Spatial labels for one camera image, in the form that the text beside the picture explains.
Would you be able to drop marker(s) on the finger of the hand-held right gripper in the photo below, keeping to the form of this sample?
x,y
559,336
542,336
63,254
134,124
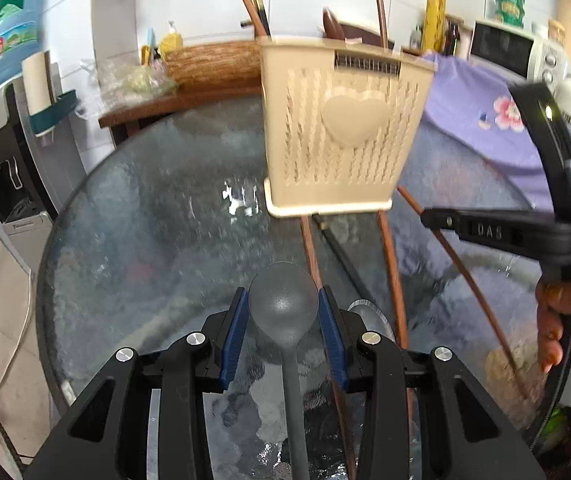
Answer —
x,y
440,220

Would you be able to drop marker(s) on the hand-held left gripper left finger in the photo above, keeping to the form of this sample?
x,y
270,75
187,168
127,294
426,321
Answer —
x,y
230,330

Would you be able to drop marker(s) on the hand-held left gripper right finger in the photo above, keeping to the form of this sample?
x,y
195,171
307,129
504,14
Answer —
x,y
333,335

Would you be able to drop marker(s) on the metal spoon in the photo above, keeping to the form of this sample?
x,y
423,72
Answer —
x,y
370,310

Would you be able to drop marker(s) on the grey plastic spoon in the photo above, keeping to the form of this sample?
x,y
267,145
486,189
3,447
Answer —
x,y
280,300

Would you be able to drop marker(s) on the beige plastic utensil holder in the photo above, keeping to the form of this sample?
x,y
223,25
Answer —
x,y
345,125

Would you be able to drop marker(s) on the person's right hand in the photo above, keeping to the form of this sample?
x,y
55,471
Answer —
x,y
550,325

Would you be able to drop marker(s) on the purple floral sheet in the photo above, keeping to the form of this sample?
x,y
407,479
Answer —
x,y
490,125

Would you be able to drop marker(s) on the round glass table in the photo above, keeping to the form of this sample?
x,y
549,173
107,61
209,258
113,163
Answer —
x,y
165,220

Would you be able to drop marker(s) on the brown glass bottle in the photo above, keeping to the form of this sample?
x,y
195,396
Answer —
x,y
453,37

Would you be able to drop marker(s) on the white microwave oven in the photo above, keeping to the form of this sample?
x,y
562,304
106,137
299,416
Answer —
x,y
510,50

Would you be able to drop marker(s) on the small clear bottle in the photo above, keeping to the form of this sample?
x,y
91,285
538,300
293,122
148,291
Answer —
x,y
415,37

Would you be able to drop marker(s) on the yellow roll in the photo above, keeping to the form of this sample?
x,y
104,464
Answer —
x,y
435,20

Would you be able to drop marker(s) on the white brown rice cooker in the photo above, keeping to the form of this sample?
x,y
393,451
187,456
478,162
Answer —
x,y
360,31

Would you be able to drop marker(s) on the beige lidded jar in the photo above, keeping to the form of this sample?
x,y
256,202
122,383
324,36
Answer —
x,y
555,30

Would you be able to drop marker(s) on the brown wooden counter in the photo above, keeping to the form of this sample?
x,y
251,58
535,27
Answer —
x,y
175,102

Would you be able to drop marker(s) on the pale yellow cup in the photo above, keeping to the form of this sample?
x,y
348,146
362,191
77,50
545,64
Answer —
x,y
140,80

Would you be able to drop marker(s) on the woven pattern wash basin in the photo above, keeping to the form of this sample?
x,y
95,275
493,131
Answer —
x,y
215,62

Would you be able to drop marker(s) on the clear plastic bag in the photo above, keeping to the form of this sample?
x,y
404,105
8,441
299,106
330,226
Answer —
x,y
110,85

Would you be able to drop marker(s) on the grey water dispenser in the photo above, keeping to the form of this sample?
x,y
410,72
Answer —
x,y
0,160

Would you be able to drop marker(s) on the small yellow cup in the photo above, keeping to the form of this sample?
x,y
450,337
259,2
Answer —
x,y
144,55

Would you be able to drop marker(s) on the yellow soap pump bottle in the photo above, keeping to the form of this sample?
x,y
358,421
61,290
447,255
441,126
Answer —
x,y
171,40

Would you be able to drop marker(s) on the blue toothbrush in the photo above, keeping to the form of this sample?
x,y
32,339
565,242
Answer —
x,y
150,40

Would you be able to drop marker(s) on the beige paper roll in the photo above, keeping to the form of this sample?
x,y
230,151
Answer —
x,y
38,90

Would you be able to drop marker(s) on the teal wall holder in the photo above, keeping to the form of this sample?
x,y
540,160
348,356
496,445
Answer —
x,y
53,110

